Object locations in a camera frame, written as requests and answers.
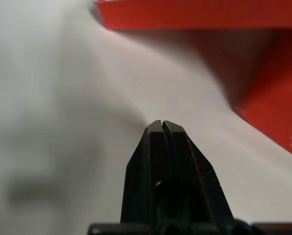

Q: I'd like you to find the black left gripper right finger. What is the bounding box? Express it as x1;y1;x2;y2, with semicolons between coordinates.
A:
162;120;235;224

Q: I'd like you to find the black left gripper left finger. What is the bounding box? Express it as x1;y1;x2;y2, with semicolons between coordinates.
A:
120;119;173;224

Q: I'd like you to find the red shoe box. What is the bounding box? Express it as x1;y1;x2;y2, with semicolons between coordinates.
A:
93;0;292;161

